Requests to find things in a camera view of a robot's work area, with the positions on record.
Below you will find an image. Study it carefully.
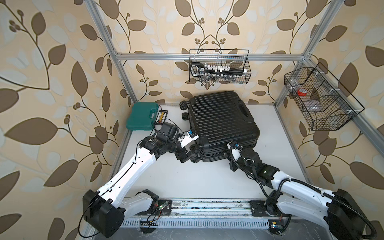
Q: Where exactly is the black hard-shell suitcase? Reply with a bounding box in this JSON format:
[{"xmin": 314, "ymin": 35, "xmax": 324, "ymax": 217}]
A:
[{"xmin": 180, "ymin": 91, "xmax": 260, "ymax": 163}]

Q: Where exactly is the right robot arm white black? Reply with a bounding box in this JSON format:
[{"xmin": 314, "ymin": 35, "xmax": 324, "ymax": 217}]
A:
[{"xmin": 227, "ymin": 141, "xmax": 378, "ymax": 240}]

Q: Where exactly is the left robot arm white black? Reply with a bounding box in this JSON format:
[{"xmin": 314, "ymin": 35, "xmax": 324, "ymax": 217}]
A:
[{"xmin": 81, "ymin": 123, "xmax": 199, "ymax": 238}]

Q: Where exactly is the green plastic tool case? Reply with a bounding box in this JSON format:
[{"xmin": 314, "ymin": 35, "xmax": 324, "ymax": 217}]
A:
[{"xmin": 126, "ymin": 102, "xmax": 159, "ymax": 131}]

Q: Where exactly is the red white item in basket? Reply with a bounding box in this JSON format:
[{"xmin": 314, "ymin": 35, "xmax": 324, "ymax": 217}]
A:
[{"xmin": 297, "ymin": 88, "xmax": 308, "ymax": 97}]

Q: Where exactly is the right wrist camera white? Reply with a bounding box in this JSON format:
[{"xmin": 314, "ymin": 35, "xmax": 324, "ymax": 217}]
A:
[{"xmin": 230, "ymin": 144, "xmax": 242, "ymax": 161}]

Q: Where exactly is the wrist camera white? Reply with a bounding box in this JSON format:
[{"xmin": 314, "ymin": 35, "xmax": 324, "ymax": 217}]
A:
[
  {"xmin": 178, "ymin": 130, "xmax": 199, "ymax": 148},
  {"xmin": 230, "ymin": 144, "xmax": 242, "ymax": 161}
]

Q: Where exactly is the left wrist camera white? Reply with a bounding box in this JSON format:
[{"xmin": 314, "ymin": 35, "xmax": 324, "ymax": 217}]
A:
[{"xmin": 178, "ymin": 130, "xmax": 199, "ymax": 148}]

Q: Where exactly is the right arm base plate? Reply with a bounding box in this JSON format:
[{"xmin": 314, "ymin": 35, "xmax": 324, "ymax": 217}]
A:
[{"xmin": 249, "ymin": 200, "xmax": 289, "ymax": 218}]

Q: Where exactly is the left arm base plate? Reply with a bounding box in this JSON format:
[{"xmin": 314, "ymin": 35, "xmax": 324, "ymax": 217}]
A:
[{"xmin": 151, "ymin": 199, "xmax": 173, "ymax": 216}]

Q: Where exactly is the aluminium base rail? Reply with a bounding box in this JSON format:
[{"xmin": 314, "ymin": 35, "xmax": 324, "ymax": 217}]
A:
[{"xmin": 88, "ymin": 197, "xmax": 337, "ymax": 220}]

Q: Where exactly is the socket set rail in basket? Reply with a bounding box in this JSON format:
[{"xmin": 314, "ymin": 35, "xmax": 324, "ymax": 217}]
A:
[{"xmin": 189, "ymin": 62, "xmax": 249, "ymax": 77}]

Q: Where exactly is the black wire basket back wall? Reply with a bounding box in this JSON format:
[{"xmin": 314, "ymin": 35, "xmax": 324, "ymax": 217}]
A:
[{"xmin": 189, "ymin": 48, "xmax": 252, "ymax": 85}]

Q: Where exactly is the black wire basket wall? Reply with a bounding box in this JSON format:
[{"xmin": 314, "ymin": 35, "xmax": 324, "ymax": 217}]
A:
[
  {"xmin": 189, "ymin": 48, "xmax": 252, "ymax": 85},
  {"xmin": 284, "ymin": 63, "xmax": 365, "ymax": 131}
]

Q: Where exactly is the black wire basket right wall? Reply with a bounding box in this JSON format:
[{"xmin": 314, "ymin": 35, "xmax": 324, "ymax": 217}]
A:
[{"xmin": 284, "ymin": 63, "xmax": 365, "ymax": 131}]

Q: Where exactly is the aluminium frame horizontal bar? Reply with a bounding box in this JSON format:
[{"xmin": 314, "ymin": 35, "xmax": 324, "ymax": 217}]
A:
[{"xmin": 116, "ymin": 53, "xmax": 305, "ymax": 61}]

